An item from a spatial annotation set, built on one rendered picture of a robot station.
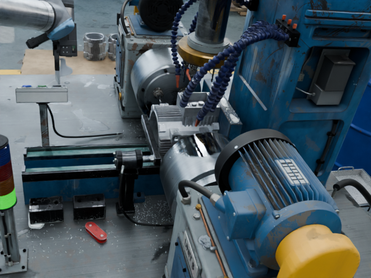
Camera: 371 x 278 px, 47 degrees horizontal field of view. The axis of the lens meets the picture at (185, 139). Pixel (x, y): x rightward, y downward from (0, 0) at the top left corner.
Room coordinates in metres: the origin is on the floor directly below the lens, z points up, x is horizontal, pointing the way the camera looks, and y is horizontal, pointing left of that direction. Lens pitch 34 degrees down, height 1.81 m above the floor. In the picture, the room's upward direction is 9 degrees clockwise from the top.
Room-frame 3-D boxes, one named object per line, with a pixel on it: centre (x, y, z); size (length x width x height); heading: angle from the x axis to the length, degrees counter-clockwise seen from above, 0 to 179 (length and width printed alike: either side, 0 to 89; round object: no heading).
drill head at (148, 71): (1.54, 0.13, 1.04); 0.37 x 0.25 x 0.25; 19
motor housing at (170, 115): (1.21, 0.01, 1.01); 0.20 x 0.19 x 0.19; 109
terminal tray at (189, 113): (1.22, -0.02, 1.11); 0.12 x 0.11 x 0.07; 109
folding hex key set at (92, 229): (0.89, 0.23, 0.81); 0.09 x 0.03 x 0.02; 53
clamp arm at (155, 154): (1.14, 0.12, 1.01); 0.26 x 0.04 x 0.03; 19
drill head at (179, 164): (0.90, -0.10, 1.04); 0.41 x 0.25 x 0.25; 19
